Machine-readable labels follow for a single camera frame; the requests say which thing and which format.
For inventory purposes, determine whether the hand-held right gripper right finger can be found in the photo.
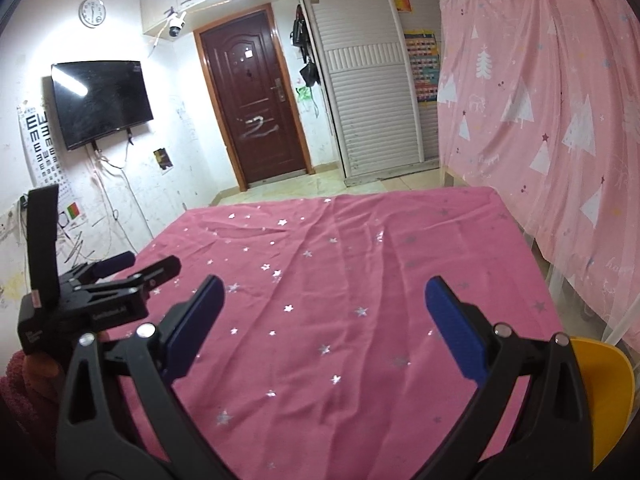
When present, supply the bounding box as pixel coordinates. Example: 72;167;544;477
424;276;596;480

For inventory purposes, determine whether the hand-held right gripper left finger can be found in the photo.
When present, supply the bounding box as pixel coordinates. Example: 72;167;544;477
55;275;236;480

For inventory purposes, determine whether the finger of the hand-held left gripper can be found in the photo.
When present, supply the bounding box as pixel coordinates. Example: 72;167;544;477
80;255;182;306
60;252;136;286

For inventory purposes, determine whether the yellow plastic bin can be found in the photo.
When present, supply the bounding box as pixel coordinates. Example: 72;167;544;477
570;337;636;471

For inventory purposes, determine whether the eye chart poster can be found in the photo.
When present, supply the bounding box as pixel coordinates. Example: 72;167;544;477
17;105;61;186

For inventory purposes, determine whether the pink star tablecloth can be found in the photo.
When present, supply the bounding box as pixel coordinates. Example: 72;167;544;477
107;185;573;480

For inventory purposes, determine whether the dark red door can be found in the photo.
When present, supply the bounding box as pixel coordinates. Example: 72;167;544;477
194;4;313;192

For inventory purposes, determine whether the pink tree-print curtain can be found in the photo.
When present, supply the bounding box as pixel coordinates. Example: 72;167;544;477
437;0;640;351

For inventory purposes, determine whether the white louvered wardrobe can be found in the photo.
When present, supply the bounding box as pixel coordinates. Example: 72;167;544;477
297;0;468;178

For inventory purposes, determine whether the small black hanging bag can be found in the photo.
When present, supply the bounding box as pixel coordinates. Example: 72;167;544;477
299;57;321;87

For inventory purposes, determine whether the colourful grid poster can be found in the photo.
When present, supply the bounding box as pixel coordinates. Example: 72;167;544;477
404;29;443;103

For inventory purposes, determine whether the wall cable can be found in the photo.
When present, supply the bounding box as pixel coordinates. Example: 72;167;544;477
87;142;151;241

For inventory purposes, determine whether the black wall television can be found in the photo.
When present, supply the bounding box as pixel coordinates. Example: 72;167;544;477
51;60;154;151

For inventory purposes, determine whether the white security camera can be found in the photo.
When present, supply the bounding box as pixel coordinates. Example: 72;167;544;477
165;7;188;38

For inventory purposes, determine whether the round wall clock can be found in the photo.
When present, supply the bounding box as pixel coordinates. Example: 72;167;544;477
78;0;107;28

